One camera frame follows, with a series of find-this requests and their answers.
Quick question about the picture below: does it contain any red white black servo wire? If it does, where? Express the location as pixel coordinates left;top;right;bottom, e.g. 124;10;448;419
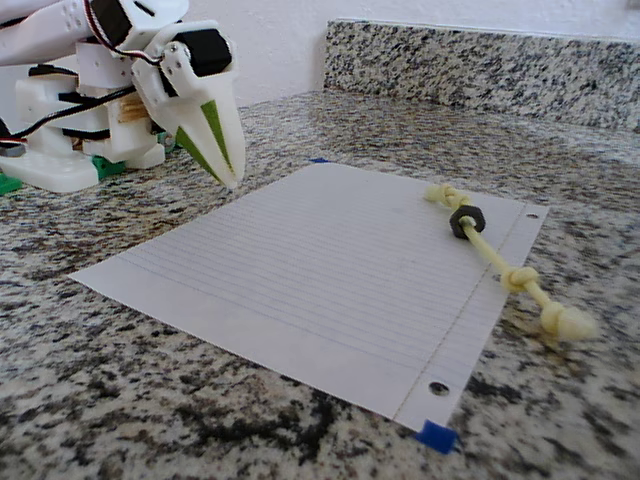
82;0;169;65

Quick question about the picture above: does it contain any yellow knotted rope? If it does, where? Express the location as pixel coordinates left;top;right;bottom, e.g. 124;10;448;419
423;183;599;346

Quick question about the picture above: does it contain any granite backsplash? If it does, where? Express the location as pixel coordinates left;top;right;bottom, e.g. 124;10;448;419
323;18;640;132

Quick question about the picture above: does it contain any black base cable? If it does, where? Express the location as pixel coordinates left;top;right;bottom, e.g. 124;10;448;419
0;92;136;146

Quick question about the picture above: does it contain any lined paper sheet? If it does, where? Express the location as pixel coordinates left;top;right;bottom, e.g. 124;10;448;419
68;162;550;434

